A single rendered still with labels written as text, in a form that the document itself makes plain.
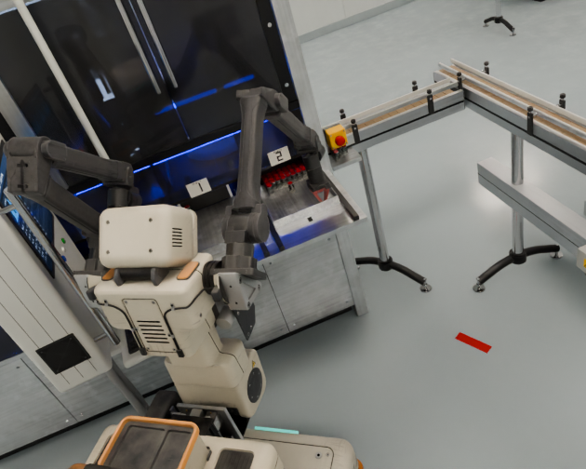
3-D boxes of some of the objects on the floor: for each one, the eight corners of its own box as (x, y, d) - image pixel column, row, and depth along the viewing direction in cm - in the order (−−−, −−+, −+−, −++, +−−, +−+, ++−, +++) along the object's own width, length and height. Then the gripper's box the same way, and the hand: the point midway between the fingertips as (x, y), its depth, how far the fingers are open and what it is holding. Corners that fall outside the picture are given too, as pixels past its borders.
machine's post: (352, 308, 270) (212, -194, 148) (364, 303, 271) (232, -200, 148) (358, 316, 265) (216, -197, 142) (368, 312, 266) (236, -204, 143)
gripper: (300, 167, 190) (312, 204, 196) (308, 173, 181) (320, 212, 187) (318, 160, 190) (328, 197, 197) (326, 167, 181) (337, 206, 188)
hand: (324, 203), depth 192 cm, fingers closed
